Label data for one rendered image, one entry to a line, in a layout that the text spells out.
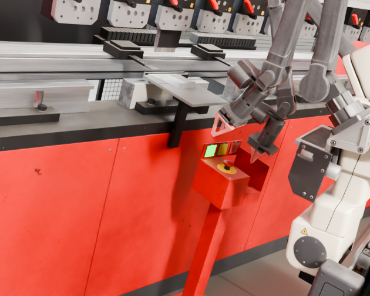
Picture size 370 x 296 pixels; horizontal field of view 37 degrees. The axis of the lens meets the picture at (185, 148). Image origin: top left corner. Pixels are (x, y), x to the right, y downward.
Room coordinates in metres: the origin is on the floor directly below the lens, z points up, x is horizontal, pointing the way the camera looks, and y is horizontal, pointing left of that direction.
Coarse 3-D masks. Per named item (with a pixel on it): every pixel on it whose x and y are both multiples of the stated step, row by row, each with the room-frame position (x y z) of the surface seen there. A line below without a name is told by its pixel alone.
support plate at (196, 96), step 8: (152, 80) 1.86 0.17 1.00; (160, 80) 1.88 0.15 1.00; (184, 80) 1.96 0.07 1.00; (168, 88) 1.82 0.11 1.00; (176, 88) 1.84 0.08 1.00; (192, 88) 1.90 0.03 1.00; (200, 88) 1.92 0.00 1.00; (176, 96) 1.77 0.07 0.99; (184, 96) 1.78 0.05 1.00; (192, 96) 1.80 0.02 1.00; (200, 96) 1.83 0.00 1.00; (208, 96) 1.85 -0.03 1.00; (216, 96) 1.88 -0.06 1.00; (192, 104) 1.72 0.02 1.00; (200, 104) 1.75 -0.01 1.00; (208, 104) 1.78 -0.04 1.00; (216, 104) 1.81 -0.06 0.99; (224, 104) 1.84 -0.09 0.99
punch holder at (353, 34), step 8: (352, 8) 2.77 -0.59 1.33; (360, 8) 2.83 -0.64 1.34; (360, 16) 2.84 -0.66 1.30; (344, 24) 2.78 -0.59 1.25; (352, 24) 2.81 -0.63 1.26; (360, 24) 2.86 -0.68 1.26; (344, 32) 2.77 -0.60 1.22; (352, 32) 2.82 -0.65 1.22; (360, 32) 2.88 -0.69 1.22; (352, 40) 2.84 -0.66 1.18
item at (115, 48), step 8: (112, 40) 2.12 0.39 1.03; (104, 48) 2.12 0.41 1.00; (112, 48) 2.08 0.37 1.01; (120, 48) 2.07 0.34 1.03; (128, 48) 2.09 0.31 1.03; (136, 48) 2.12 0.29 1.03; (120, 56) 2.06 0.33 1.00; (128, 56) 2.08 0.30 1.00; (136, 56) 2.09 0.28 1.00; (144, 64) 2.02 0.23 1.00
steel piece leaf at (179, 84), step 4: (172, 76) 1.97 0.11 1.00; (164, 80) 1.89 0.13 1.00; (168, 80) 1.90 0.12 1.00; (172, 80) 1.91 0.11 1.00; (176, 80) 1.93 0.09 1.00; (180, 80) 1.94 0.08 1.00; (172, 84) 1.87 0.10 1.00; (176, 84) 1.89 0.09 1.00; (180, 84) 1.90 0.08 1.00; (184, 84) 1.86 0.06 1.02; (188, 84) 1.88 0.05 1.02; (192, 84) 1.90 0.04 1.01; (180, 88) 1.85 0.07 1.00; (184, 88) 1.87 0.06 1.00
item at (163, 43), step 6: (162, 30) 1.93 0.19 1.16; (168, 30) 1.95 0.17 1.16; (156, 36) 1.94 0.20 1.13; (162, 36) 1.94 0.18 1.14; (168, 36) 1.96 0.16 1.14; (174, 36) 1.98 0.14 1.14; (156, 42) 1.94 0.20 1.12; (162, 42) 1.94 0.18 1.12; (168, 42) 1.97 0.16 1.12; (174, 42) 1.99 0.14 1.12; (156, 48) 1.94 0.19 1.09; (162, 48) 1.96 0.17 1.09; (168, 48) 1.98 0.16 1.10; (174, 48) 2.01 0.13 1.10
